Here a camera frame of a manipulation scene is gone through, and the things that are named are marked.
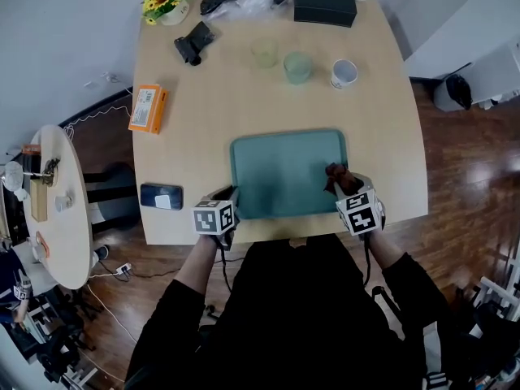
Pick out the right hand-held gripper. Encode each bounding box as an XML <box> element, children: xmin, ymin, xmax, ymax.
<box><xmin>333</xmin><ymin>171</ymin><xmax>386</xmax><ymax>241</ymax></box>

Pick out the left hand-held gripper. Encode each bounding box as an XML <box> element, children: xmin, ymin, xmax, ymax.
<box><xmin>192</xmin><ymin>184</ymin><xmax>241</xmax><ymax>252</ymax></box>

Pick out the dark brown cloth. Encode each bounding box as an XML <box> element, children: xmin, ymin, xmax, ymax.
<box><xmin>323</xmin><ymin>162</ymin><xmax>360</xmax><ymax>197</ymax></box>

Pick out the teal plastic tray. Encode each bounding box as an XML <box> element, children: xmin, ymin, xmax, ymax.
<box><xmin>229</xmin><ymin>128</ymin><xmax>349</xmax><ymax>221</ymax></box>

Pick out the person's right forearm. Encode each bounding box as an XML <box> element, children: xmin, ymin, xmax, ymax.
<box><xmin>367</xmin><ymin>227</ymin><xmax>407</xmax><ymax>270</ymax></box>

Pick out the person's left forearm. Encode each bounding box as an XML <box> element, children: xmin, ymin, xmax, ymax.
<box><xmin>172</xmin><ymin>233</ymin><xmax>223</xmax><ymax>298</ymax></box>

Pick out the black smartphone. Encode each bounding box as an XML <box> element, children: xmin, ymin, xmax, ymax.
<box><xmin>140</xmin><ymin>182</ymin><xmax>184</xmax><ymax>211</ymax></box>

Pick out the black chair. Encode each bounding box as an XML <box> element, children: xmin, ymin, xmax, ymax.
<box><xmin>83</xmin><ymin>162</ymin><xmax>141</xmax><ymax>235</ymax></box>

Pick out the person's black clothed torso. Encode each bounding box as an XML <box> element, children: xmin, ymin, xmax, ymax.
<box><xmin>123</xmin><ymin>233</ymin><xmax>480</xmax><ymax>390</ymax></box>

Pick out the orange cardboard box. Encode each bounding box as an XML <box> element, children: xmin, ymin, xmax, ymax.
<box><xmin>128</xmin><ymin>84</ymin><xmax>169</xmax><ymax>136</ymax></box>

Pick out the white mug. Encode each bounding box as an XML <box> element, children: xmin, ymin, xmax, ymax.
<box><xmin>329</xmin><ymin>58</ymin><xmax>359</xmax><ymax>90</ymax></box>

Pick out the round wooden side table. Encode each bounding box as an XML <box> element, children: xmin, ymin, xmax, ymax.
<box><xmin>22</xmin><ymin>123</ymin><xmax>94</xmax><ymax>291</ymax></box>

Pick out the small clear cup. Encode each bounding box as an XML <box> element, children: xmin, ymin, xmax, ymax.
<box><xmin>54</xmin><ymin>193</ymin><xmax>75</xmax><ymax>213</ymax></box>

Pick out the grey bin with black bag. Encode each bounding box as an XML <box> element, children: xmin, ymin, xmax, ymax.
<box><xmin>432</xmin><ymin>73</ymin><xmax>474</xmax><ymax>113</ymax></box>

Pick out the green clear glass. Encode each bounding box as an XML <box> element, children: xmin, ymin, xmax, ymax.
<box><xmin>283</xmin><ymin>50</ymin><xmax>314</xmax><ymax>86</ymax></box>

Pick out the yellowish clear glass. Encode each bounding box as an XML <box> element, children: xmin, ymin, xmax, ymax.
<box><xmin>250</xmin><ymin>37</ymin><xmax>280</xmax><ymax>70</ymax></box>

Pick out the wooden block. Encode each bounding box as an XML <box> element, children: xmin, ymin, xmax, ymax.
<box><xmin>29</xmin><ymin>175</ymin><xmax>49</xmax><ymax>223</ymax></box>

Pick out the black crumpled glove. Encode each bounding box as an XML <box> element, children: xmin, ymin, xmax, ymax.
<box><xmin>173</xmin><ymin>20</ymin><xmax>217</xmax><ymax>67</ymax></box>

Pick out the white cabinet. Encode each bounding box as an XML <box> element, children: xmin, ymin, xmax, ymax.
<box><xmin>404</xmin><ymin>0</ymin><xmax>520</xmax><ymax>105</ymax></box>

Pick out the black rectangular box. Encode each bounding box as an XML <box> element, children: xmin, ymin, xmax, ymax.
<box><xmin>292</xmin><ymin>0</ymin><xmax>358</xmax><ymax>28</ymax></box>

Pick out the yellow sunflower pot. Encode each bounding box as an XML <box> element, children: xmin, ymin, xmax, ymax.
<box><xmin>141</xmin><ymin>0</ymin><xmax>192</xmax><ymax>27</ymax></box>

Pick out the clear plastic bag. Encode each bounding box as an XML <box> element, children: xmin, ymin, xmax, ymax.
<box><xmin>210</xmin><ymin>0</ymin><xmax>289</xmax><ymax>20</ymax></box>

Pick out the white cable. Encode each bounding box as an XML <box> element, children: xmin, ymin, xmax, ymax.
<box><xmin>83</xmin><ymin>272</ymin><xmax>139</xmax><ymax>345</ymax></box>

